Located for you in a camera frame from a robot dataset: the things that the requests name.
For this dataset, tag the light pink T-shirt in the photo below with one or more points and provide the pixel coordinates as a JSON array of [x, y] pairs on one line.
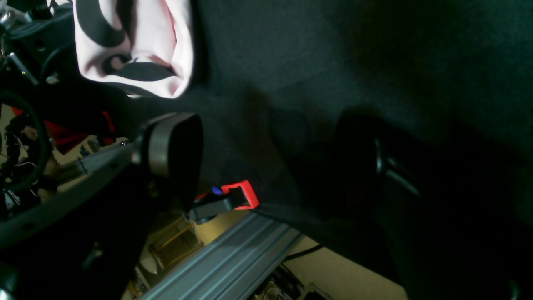
[[144, 47]]

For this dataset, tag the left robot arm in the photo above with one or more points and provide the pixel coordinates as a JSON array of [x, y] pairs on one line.
[[38, 77]]

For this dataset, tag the black table cloth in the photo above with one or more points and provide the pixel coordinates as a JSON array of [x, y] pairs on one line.
[[272, 78]]

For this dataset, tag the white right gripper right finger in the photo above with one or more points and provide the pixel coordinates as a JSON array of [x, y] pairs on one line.
[[447, 220]]

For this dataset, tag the grey aluminium table rail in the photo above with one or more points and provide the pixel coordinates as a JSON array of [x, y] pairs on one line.
[[232, 266]]

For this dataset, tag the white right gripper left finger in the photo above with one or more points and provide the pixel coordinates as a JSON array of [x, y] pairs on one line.
[[85, 243]]

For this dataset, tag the orange black clamp, blue handles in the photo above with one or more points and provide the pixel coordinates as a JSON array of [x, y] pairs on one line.
[[226, 198]]

